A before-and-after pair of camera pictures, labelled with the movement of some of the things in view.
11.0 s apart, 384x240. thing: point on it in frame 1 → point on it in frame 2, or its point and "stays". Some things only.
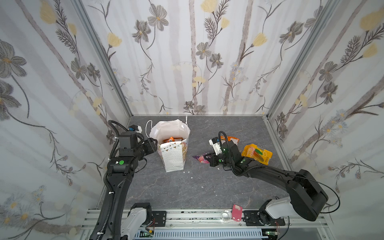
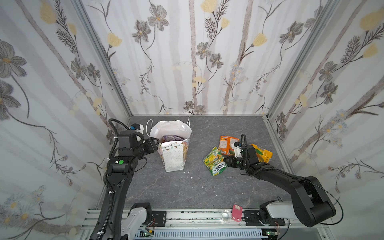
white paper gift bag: (172, 137) stays
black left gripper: (151, 147) stays
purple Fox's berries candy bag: (202, 158) → (171, 138)
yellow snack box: (261, 155) stays
